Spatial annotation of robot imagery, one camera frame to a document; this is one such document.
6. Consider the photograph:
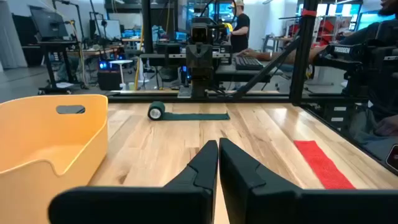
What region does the black keyboard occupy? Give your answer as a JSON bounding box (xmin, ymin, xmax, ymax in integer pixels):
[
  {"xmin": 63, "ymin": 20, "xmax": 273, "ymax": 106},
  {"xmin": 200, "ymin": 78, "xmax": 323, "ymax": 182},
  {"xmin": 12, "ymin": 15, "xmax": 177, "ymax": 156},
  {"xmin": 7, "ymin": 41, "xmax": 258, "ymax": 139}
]
[{"xmin": 234, "ymin": 55, "xmax": 264, "ymax": 71}]

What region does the yellow plastic bin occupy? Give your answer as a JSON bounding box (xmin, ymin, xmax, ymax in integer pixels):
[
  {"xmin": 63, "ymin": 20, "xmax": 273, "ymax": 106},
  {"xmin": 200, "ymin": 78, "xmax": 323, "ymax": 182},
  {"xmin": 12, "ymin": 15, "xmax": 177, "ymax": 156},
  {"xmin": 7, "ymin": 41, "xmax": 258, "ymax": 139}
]
[{"xmin": 0, "ymin": 94, "xmax": 109, "ymax": 224}]

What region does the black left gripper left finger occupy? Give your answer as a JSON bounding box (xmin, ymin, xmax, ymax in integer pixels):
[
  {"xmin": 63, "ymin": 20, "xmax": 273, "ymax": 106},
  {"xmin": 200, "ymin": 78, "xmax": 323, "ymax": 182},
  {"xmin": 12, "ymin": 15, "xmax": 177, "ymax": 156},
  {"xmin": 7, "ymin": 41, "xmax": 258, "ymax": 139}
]
[{"xmin": 48, "ymin": 139, "xmax": 219, "ymax": 224}]

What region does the person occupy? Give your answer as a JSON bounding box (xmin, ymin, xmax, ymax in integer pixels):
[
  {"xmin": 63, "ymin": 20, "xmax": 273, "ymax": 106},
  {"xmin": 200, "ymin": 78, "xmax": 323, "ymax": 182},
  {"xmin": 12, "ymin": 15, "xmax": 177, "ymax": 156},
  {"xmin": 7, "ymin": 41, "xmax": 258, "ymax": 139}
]
[
  {"xmin": 239, "ymin": 0, "xmax": 398, "ymax": 162},
  {"xmin": 228, "ymin": 0, "xmax": 251, "ymax": 54}
]

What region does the black rolling stand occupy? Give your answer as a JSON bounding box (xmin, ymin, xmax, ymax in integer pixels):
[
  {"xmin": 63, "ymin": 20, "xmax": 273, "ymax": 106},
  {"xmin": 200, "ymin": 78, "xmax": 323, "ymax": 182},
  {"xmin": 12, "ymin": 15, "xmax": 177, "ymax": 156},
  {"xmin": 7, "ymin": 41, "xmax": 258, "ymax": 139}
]
[{"xmin": 36, "ymin": 40, "xmax": 83, "ymax": 95}]

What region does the yellow cable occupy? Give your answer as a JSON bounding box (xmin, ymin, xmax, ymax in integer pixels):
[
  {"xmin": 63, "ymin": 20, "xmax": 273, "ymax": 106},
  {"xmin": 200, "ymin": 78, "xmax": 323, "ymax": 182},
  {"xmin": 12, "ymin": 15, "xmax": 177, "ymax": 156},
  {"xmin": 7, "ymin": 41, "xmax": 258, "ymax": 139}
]
[{"xmin": 134, "ymin": 18, "xmax": 146, "ymax": 91}]

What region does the black computer tower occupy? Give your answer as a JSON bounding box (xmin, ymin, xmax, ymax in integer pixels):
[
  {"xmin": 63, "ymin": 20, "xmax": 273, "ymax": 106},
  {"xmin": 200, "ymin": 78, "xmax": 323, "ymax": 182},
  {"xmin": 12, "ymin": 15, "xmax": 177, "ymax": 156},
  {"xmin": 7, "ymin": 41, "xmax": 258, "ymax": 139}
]
[{"xmin": 97, "ymin": 58, "xmax": 123, "ymax": 91}]

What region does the dark monitor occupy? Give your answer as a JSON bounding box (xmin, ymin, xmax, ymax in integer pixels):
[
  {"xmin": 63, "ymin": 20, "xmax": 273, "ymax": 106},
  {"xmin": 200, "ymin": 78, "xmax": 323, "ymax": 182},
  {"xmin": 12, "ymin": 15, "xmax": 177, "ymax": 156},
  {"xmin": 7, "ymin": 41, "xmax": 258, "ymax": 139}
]
[{"xmin": 29, "ymin": 5, "xmax": 70, "ymax": 42}]

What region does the white round stool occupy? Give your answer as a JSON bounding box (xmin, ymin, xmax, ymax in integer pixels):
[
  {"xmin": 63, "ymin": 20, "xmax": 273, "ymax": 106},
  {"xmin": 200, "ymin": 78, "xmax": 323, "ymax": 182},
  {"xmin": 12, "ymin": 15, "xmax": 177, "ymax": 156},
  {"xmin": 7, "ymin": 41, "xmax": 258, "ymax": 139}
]
[{"xmin": 109, "ymin": 59, "xmax": 134, "ymax": 91}]

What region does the white framed screen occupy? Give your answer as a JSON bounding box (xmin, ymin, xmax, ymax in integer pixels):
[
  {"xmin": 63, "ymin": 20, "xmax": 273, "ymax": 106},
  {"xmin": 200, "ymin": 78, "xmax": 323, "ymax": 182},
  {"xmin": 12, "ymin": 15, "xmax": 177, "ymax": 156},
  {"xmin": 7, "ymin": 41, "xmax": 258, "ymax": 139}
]
[{"xmin": 95, "ymin": 19, "xmax": 123, "ymax": 40}]

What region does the dark computer desk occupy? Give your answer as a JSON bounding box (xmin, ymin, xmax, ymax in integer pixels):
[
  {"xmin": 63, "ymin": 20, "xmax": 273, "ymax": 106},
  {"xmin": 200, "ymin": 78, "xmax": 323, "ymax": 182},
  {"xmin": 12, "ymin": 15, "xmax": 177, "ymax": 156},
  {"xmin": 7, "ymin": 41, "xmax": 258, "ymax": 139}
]
[{"xmin": 139, "ymin": 51, "xmax": 284, "ymax": 84}]

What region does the red bandage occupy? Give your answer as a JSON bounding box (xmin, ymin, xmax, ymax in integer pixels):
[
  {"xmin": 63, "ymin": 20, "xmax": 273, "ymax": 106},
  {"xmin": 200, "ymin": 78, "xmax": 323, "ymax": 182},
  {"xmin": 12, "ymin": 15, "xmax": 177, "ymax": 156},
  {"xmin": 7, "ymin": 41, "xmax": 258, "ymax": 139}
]
[{"xmin": 294, "ymin": 140, "xmax": 356, "ymax": 190}]

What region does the green bandage roll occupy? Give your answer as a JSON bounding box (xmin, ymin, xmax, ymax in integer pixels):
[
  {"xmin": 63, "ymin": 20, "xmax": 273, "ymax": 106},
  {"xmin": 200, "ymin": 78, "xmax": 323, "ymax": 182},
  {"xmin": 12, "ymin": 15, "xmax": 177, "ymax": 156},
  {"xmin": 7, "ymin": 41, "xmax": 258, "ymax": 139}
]
[{"xmin": 147, "ymin": 101, "xmax": 231, "ymax": 121}]

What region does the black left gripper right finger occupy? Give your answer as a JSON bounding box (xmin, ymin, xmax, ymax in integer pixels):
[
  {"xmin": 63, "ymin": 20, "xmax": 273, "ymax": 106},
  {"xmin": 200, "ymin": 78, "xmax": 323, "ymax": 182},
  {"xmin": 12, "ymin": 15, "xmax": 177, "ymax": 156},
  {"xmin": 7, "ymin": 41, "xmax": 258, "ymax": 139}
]
[{"xmin": 218, "ymin": 137, "xmax": 398, "ymax": 224}]

